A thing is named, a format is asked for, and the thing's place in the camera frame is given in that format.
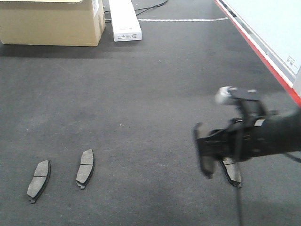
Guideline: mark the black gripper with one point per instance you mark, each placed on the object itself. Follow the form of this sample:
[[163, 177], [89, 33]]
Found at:
[[269, 135]]

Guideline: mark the grey brake pad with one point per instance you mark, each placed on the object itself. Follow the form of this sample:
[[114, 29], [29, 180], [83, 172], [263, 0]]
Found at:
[[39, 180], [232, 172], [205, 157], [86, 168]]

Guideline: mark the long white box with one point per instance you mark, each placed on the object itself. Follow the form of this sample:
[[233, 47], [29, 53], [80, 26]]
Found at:
[[124, 21]]

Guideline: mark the cardboard box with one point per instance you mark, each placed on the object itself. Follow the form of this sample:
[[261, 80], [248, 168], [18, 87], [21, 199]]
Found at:
[[51, 22]]

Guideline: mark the grey camera on gripper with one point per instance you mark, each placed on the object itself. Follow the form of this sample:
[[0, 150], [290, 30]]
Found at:
[[229, 95]]

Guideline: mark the red white conveyor side rail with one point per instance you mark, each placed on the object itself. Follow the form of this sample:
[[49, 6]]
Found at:
[[272, 28]]

